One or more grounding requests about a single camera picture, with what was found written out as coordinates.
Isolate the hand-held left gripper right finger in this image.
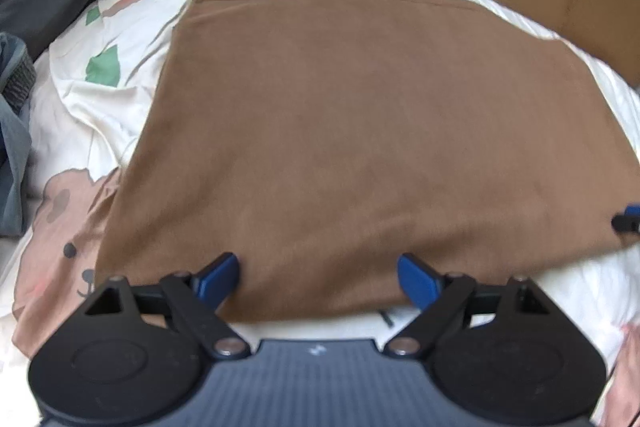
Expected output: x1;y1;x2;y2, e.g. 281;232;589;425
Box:
384;253;556;358

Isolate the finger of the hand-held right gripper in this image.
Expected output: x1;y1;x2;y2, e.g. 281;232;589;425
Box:
612;204;640;235

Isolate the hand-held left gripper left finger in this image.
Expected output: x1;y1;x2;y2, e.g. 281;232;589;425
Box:
82;253;251;358

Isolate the brown printed t-shirt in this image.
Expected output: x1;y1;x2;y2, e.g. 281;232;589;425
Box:
95;0;640;323

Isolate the cream cartoon bear bedsheet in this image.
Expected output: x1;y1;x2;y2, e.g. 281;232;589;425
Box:
0;0;640;427

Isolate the blue-grey sweatshirt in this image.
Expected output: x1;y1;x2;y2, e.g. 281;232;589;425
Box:
0;32;38;238

